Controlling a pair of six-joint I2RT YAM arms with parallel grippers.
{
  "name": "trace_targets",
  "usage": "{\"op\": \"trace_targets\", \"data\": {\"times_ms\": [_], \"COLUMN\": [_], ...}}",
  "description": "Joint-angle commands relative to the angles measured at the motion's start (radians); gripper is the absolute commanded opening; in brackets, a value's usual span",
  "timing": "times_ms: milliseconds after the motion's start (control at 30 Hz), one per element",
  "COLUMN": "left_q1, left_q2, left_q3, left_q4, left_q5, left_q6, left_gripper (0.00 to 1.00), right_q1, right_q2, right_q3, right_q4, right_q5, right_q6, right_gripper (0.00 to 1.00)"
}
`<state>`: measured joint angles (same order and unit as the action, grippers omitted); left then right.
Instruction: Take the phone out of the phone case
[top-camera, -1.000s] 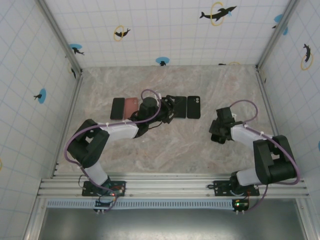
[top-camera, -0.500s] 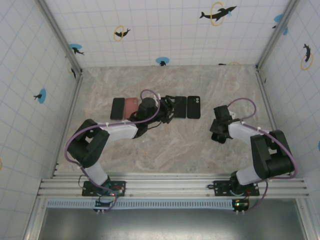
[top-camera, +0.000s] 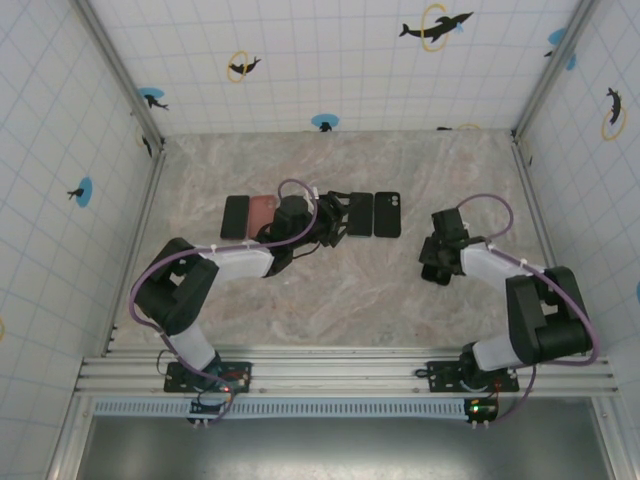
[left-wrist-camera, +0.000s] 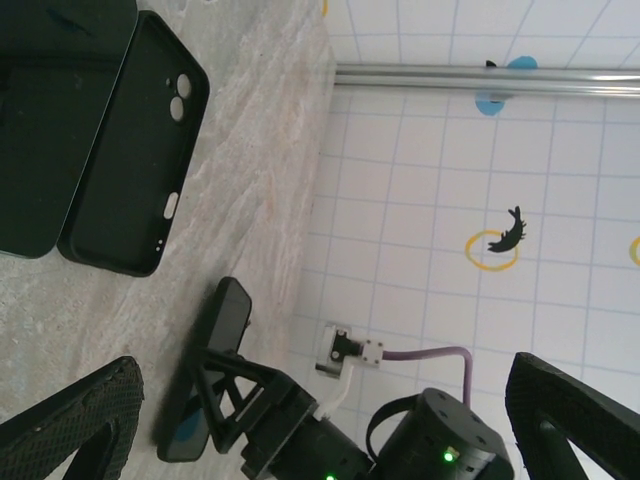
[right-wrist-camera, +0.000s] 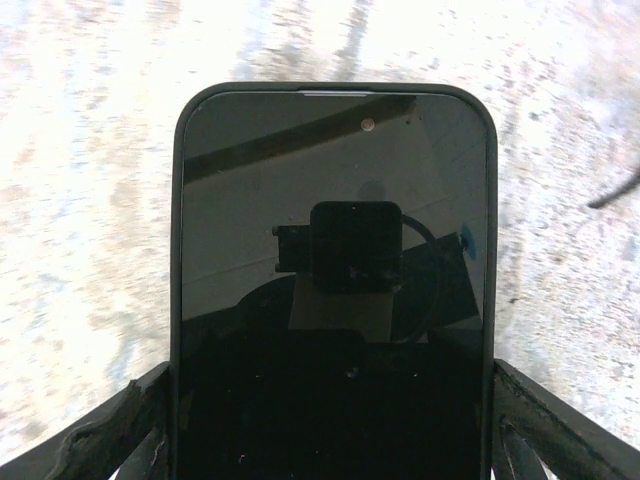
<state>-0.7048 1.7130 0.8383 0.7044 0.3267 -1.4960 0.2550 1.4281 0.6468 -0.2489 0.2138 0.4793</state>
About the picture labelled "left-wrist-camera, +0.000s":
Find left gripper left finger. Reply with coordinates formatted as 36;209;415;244
0;355;146;480

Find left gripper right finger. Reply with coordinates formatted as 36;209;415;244
504;352;640;480

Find black smartphone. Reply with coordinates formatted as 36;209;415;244
0;0;141;260
156;299;236;464

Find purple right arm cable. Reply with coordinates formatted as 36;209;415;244
362;339;476;406

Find aluminium corner post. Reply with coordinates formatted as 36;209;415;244
333;60;640;99

